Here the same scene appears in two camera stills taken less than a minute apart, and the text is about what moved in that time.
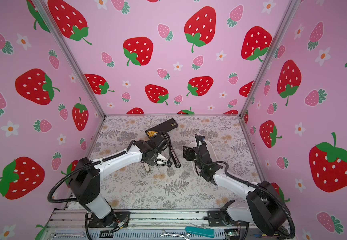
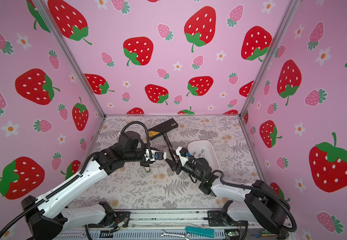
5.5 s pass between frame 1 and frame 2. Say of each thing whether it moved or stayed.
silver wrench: stayed
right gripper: moved
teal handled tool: stayed
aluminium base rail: stayed
